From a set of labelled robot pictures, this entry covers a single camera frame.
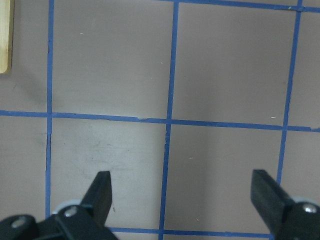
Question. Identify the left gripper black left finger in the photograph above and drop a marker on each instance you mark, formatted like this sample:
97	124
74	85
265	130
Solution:
86	221

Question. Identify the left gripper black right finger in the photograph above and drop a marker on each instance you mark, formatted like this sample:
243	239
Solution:
286	217

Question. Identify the wooden cup rack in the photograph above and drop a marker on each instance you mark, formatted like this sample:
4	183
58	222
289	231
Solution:
7	8

